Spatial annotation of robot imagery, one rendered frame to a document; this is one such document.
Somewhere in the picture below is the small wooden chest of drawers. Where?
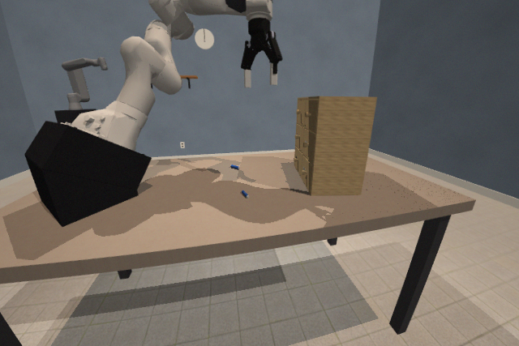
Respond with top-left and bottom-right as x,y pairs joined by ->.
296,96 -> 377,196

